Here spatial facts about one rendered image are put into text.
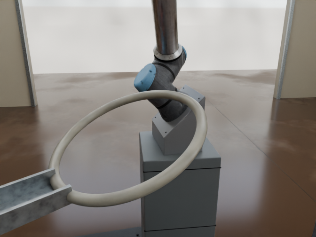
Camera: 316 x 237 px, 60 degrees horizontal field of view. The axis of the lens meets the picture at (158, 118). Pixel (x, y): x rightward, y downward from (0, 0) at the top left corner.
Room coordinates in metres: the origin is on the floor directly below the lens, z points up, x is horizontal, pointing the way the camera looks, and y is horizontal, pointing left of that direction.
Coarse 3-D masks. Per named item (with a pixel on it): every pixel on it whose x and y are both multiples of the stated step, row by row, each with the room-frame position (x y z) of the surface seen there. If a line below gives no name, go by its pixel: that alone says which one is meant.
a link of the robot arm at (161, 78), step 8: (152, 64) 1.37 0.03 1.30; (160, 64) 1.40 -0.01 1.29; (144, 72) 1.36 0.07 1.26; (152, 72) 1.32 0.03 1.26; (160, 72) 1.36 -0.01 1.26; (168, 72) 1.38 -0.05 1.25; (136, 80) 1.37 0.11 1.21; (144, 80) 1.31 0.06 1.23; (152, 80) 1.31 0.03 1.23; (160, 80) 1.33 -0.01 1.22; (168, 80) 1.37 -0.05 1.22; (136, 88) 1.35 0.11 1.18; (144, 88) 1.31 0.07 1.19; (152, 88) 1.31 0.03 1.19; (160, 88) 1.32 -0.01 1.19; (168, 88) 1.34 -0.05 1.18; (160, 104) 1.33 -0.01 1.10
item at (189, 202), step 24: (144, 144) 1.39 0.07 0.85; (144, 168) 1.20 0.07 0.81; (192, 168) 1.22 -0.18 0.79; (216, 168) 1.24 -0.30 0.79; (168, 192) 1.21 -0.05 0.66; (192, 192) 1.22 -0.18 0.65; (216, 192) 1.24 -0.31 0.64; (144, 216) 1.20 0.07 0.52; (168, 216) 1.21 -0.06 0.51; (192, 216) 1.23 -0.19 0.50
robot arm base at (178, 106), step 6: (180, 90) 1.41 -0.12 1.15; (168, 102) 1.33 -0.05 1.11; (174, 102) 1.33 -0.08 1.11; (180, 102) 1.35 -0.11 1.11; (162, 108) 1.34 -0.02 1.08; (168, 108) 1.33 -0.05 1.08; (174, 108) 1.33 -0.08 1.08; (180, 108) 1.33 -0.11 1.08; (186, 108) 1.34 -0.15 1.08; (162, 114) 1.37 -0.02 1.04; (168, 114) 1.33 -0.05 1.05; (174, 114) 1.32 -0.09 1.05; (180, 114) 1.32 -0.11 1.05; (168, 120) 1.35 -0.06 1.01
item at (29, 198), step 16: (32, 176) 0.63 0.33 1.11; (48, 176) 0.65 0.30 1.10; (0, 192) 0.58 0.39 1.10; (16, 192) 0.60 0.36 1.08; (32, 192) 0.62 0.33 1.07; (48, 192) 0.62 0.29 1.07; (64, 192) 0.57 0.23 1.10; (0, 208) 0.56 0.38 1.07; (16, 208) 0.50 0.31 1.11; (32, 208) 0.52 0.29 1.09; (48, 208) 0.54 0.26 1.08; (0, 224) 0.48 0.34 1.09; (16, 224) 0.50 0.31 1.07
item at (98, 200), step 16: (128, 96) 0.97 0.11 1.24; (144, 96) 0.96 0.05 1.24; (160, 96) 0.93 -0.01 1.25; (176, 96) 0.88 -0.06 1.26; (96, 112) 0.94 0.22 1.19; (80, 128) 0.88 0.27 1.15; (64, 144) 0.80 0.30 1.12; (192, 144) 0.62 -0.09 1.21; (176, 160) 0.58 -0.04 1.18; (192, 160) 0.59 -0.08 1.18; (160, 176) 0.55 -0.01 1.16; (176, 176) 0.56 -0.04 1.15; (80, 192) 0.57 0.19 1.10; (112, 192) 0.54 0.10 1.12; (128, 192) 0.53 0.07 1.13; (144, 192) 0.53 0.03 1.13
